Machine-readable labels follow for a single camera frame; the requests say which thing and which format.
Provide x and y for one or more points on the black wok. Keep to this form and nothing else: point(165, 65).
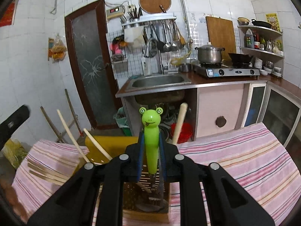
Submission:
point(240, 60)

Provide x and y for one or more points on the red wall calendar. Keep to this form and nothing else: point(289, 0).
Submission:
point(9, 15)

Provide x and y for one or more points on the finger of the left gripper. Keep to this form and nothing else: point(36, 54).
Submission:
point(12, 123)

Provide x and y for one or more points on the chopstick in holder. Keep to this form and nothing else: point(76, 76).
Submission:
point(97, 145)
point(72, 137)

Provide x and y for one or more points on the steel cooking pot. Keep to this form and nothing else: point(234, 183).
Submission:
point(209, 54)

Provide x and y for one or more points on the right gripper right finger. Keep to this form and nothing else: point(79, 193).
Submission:
point(208, 194)

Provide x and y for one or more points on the steel kitchen sink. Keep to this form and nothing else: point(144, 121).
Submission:
point(155, 81)

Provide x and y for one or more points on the chopstick in holder left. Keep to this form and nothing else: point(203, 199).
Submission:
point(72, 137)

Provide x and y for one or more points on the dark glass door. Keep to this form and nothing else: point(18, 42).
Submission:
point(90, 62)

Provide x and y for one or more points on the kitchen counter cabinet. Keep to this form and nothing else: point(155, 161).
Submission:
point(219, 105)

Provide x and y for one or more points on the hanging snack bag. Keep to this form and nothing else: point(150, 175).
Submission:
point(56, 49)

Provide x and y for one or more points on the gas stove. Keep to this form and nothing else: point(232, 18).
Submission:
point(223, 71)

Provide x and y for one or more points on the yellow plastic bag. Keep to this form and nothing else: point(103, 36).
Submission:
point(14, 152)

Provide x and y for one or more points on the wooden spoon handle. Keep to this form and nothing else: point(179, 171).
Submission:
point(179, 123)

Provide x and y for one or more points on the hanging utensil rack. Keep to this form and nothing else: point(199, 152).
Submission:
point(162, 27)

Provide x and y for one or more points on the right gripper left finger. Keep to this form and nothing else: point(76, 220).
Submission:
point(94, 195)

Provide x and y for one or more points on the green frog handle utensil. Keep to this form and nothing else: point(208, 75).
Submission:
point(151, 119)

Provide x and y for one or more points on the pink striped tablecloth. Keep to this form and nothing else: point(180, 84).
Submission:
point(244, 177)

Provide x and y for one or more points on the corner wall shelf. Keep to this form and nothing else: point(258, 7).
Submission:
point(264, 41)

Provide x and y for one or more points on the wooden cutting board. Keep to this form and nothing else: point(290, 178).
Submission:
point(221, 34)

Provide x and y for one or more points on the yellow perforated utensil holder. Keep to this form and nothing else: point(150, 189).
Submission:
point(125, 196)

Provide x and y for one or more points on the red bucket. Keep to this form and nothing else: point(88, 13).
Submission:
point(185, 134)

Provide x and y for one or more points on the round woven mat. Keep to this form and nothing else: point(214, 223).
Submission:
point(153, 6)

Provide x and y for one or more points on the chopstick in holder middle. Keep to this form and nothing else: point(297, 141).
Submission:
point(97, 145)

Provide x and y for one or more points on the yellow wall poster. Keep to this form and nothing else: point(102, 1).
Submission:
point(272, 18)

